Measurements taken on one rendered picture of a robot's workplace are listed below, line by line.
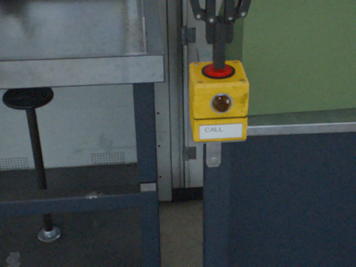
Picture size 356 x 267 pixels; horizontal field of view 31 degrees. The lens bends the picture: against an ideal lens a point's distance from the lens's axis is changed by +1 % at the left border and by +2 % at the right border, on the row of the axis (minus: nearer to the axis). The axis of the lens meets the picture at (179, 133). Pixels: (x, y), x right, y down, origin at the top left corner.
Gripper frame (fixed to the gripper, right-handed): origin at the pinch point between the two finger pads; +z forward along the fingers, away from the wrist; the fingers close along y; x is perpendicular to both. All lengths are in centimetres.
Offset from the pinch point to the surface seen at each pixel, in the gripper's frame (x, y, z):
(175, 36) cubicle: -87, 1, 36
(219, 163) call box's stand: 2.0, -0.2, 19.7
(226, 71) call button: 1.4, -1.0, 3.9
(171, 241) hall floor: -66, 5, 95
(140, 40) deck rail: -24.3, 11.2, 9.6
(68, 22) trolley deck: -35.2, 24.9, 10.0
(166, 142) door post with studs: -87, 5, 71
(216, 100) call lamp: 4.9, 0.9, 6.7
